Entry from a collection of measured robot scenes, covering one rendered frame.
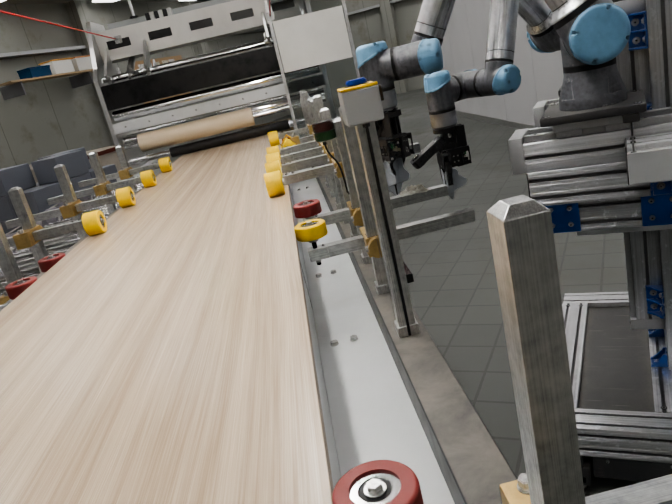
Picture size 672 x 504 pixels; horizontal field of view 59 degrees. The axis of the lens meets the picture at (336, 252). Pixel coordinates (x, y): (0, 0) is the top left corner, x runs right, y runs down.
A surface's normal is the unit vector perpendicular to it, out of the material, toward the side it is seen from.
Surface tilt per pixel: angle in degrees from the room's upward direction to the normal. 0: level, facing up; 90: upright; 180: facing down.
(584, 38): 97
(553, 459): 90
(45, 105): 90
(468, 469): 0
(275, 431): 0
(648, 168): 90
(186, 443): 0
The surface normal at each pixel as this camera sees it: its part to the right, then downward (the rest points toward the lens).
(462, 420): -0.22, -0.93
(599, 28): -0.15, 0.44
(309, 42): 0.10, 0.29
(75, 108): 0.89, -0.07
